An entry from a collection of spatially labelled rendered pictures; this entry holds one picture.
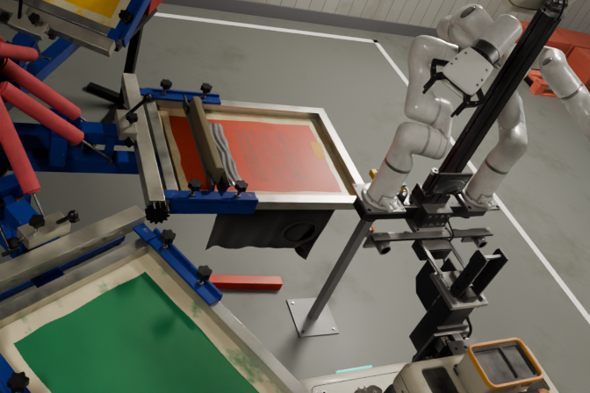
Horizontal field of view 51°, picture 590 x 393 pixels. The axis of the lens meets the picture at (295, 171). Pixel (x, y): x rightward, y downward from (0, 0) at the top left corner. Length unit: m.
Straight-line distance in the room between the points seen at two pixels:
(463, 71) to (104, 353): 1.15
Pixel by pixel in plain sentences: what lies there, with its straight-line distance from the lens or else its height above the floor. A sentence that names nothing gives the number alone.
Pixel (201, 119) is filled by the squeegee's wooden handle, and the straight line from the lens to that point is 2.31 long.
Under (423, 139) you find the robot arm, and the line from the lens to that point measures 1.99.
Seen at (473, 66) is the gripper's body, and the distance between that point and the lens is 1.63.
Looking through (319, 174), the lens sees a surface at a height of 0.96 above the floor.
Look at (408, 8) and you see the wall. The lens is 6.32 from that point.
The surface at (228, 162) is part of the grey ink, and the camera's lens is 2.31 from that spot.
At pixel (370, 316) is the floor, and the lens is 3.39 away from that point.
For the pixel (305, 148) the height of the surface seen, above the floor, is 0.96.
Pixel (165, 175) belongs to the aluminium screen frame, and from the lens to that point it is 2.14.
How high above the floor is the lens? 2.40
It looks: 37 degrees down
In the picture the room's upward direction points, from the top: 24 degrees clockwise
